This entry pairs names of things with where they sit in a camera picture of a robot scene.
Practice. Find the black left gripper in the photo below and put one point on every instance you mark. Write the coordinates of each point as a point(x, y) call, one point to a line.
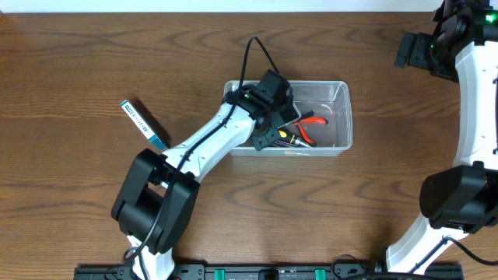
point(263, 140)

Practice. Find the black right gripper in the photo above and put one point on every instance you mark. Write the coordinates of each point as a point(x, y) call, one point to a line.
point(419, 56)

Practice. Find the yellow black ratchet screwdriver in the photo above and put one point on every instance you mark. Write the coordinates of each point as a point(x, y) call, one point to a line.
point(292, 139)

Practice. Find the red handled cutting pliers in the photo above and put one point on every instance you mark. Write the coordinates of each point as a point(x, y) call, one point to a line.
point(308, 126)

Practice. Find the teal white cardboard box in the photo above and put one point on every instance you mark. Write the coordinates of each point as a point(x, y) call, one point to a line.
point(141, 123)

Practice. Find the small black handled hammer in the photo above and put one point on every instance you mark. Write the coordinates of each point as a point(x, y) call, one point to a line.
point(301, 117)

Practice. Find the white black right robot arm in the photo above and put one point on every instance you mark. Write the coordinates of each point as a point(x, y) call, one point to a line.
point(457, 202)

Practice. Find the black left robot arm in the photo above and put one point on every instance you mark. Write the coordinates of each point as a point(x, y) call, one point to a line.
point(157, 199)

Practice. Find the clear plastic container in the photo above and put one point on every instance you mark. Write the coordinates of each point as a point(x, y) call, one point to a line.
point(327, 99)

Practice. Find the silver adjustable wrench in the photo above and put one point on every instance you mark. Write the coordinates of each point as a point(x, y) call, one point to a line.
point(282, 144)

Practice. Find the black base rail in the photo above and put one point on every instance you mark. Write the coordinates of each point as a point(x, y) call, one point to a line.
point(201, 272)

